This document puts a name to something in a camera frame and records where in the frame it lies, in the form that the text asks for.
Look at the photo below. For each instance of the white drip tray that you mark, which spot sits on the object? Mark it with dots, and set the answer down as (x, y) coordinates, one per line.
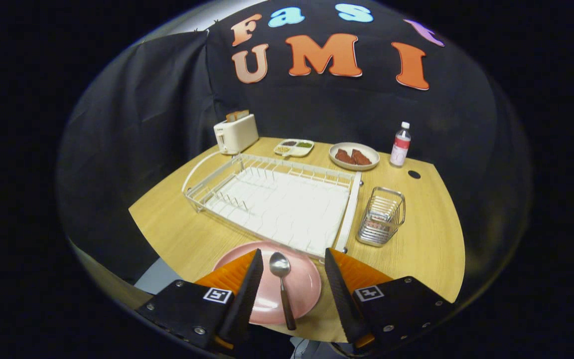
(287, 209)

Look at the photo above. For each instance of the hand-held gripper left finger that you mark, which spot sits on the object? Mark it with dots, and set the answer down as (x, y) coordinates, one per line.
(244, 299)

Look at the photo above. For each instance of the pile of green beans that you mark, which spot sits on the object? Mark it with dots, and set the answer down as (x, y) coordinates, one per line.
(305, 145)

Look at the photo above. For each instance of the black backdrop cloth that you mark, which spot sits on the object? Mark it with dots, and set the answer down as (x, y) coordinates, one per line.
(142, 124)

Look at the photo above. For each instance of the clear bottle with red label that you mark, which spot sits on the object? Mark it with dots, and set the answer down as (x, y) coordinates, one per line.
(399, 149)

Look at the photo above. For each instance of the black table grommet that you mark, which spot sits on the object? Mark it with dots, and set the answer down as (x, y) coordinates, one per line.
(414, 174)

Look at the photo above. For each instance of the pile of yellow beans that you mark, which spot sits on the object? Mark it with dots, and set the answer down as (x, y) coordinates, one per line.
(283, 149)

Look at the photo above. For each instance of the white divided dish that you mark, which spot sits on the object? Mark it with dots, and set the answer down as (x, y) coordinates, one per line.
(294, 152)

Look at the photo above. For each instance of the red meat piece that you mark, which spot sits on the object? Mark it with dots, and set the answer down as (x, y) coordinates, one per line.
(345, 157)
(361, 157)

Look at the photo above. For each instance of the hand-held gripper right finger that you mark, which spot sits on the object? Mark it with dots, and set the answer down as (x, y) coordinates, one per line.
(347, 299)

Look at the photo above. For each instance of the white toaster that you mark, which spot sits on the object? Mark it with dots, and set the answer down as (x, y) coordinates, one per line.
(237, 134)

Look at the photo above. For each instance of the pink plate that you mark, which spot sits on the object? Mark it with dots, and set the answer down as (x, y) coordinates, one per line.
(302, 289)

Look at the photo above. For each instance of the toasted bread slice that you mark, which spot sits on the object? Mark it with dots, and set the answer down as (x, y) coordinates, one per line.
(231, 117)
(242, 115)

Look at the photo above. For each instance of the beige round plate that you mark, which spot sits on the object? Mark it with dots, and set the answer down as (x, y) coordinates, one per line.
(366, 167)

